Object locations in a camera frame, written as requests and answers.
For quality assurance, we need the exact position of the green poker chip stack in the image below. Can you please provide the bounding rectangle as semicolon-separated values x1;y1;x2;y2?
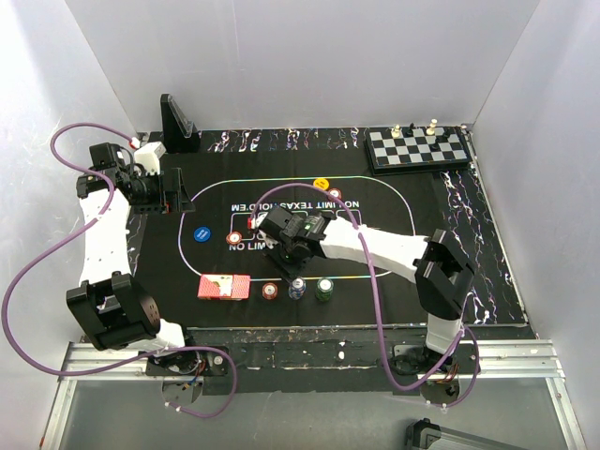
315;277;334;302

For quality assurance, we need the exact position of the red poker chip stack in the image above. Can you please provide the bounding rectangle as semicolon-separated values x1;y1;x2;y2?
262;282;278;300

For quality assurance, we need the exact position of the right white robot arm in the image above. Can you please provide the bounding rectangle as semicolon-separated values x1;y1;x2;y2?
248;206;475;373

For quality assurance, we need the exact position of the black white chess board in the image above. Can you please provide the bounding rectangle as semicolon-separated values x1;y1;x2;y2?
365;126;472;175

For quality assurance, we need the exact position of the black device bottom corner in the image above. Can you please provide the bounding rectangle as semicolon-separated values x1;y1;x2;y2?
404;418;518;450

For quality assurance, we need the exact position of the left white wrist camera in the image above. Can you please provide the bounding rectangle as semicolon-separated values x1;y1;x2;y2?
134;142;166;175

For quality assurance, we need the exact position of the black poker table mat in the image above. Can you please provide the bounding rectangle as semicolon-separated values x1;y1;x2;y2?
127;128;526;328

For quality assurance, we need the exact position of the blue small blind button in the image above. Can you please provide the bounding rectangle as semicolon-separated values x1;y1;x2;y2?
193;226;212;243

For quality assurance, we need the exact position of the white chess piece tall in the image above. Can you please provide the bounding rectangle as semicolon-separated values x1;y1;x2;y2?
427;119;438;136

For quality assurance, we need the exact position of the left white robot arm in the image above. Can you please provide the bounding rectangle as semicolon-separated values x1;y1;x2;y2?
66;142;200;375

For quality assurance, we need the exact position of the yellow big blind button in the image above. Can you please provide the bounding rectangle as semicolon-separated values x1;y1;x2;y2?
313;178;330;190

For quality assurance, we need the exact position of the blue poker chip stack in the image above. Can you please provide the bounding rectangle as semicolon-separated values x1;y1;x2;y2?
288;277;307;300

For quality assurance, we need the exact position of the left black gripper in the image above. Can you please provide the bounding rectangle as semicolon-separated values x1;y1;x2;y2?
129;168;195;215

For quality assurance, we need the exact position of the aluminium rail frame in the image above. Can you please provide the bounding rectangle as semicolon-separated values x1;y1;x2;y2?
45;319;586;449

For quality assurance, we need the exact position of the red playing card deck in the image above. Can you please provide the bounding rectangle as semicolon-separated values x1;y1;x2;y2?
197;274;251;301

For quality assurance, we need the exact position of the black card shoe holder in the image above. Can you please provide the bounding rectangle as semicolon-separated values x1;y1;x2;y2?
159;94;201;154

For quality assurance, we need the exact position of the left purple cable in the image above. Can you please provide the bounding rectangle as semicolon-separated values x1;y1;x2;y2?
1;122;238;419

